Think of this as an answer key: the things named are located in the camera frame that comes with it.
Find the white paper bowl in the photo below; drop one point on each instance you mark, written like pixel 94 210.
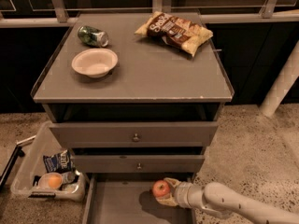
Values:
pixel 95 63

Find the grey drawer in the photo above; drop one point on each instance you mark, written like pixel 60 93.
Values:
pixel 128 199
pixel 138 163
pixel 134 134

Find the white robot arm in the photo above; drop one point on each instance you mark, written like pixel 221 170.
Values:
pixel 218 201

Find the metal railing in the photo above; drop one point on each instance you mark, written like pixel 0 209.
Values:
pixel 55 13

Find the brown yellow chip bag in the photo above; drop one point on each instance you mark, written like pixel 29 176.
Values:
pixel 175 31

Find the grey drawer cabinet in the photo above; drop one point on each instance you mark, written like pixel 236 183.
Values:
pixel 152 82

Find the orange fruit in cup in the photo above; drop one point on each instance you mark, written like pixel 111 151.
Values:
pixel 50 181

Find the blue chip bag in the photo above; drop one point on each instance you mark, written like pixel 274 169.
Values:
pixel 58 163

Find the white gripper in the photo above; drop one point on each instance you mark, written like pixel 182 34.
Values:
pixel 179 194

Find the grey bottom drawer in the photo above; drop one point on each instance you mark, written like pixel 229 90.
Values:
pixel 128 199

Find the grey middle drawer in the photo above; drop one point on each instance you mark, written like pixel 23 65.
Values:
pixel 138 163

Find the white diagonal post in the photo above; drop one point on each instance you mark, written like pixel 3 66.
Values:
pixel 283 83

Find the red apple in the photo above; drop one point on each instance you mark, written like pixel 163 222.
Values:
pixel 161 189

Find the green soda can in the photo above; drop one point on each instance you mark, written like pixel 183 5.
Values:
pixel 92 36

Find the grey top drawer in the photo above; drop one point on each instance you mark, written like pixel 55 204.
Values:
pixel 134 134

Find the clear plastic bin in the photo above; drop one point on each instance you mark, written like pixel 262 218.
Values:
pixel 32 167

